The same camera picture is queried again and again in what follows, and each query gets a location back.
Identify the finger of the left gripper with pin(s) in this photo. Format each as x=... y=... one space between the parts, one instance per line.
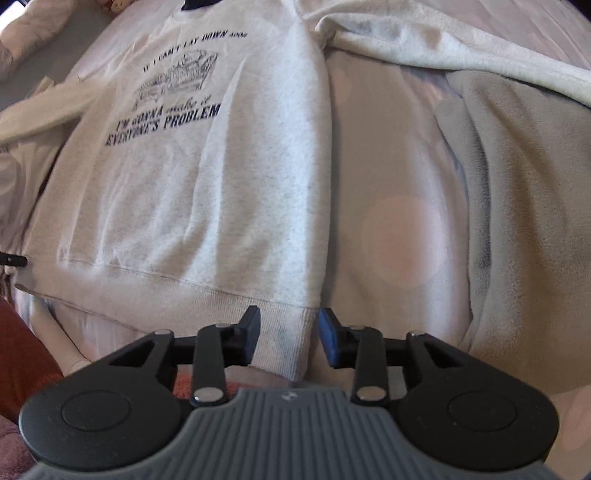
x=13 y=260

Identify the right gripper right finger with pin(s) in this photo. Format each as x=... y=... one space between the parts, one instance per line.
x=453 y=407

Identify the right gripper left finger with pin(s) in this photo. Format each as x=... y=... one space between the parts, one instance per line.
x=132 y=403

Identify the light grey printed sweatshirt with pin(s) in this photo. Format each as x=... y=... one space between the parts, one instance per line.
x=195 y=179

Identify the cream white garment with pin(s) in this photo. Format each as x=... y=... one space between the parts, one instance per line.
x=26 y=165

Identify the red sleeve of operator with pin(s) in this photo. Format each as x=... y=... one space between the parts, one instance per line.
x=26 y=365

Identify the pink polka dot bedsheet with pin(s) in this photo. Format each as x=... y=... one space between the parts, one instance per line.
x=400 y=235

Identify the pink rolled duvet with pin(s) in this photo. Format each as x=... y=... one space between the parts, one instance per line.
x=39 y=24

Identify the beige fleece garment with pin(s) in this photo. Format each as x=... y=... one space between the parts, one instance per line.
x=525 y=154

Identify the dark navy garment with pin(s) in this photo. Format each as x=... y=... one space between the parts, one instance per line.
x=190 y=5

